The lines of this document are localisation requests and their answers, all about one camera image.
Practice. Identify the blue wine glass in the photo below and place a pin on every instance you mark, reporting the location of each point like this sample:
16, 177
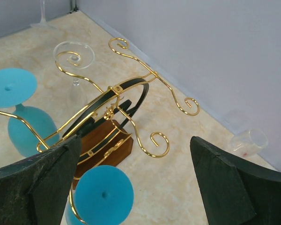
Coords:
16, 86
104, 196

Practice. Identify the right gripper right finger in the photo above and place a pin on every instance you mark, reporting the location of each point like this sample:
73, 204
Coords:
235, 191

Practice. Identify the gold wire glass rack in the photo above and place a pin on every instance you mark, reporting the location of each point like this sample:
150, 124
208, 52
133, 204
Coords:
100, 125

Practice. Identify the left aluminium corner post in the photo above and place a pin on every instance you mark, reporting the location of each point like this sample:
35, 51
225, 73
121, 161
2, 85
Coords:
74, 6

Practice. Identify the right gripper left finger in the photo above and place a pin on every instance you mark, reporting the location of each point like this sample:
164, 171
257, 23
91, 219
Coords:
34, 191

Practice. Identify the clear wine glass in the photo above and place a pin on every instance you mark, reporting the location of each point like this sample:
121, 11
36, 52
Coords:
248, 143
43, 24
73, 57

